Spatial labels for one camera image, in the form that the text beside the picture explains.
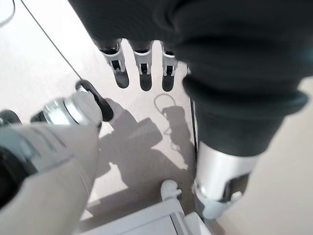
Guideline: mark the white cart corner bumper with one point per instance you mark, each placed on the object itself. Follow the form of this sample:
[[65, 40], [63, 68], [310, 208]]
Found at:
[[168, 188]]

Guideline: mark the silver left robot leg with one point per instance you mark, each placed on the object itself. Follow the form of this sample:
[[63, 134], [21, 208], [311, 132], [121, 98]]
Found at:
[[49, 171]]

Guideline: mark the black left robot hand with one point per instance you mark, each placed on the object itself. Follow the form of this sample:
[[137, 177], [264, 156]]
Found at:
[[232, 61]]

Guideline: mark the white medical cart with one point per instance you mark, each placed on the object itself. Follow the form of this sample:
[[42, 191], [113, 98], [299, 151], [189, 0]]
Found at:
[[146, 220]]

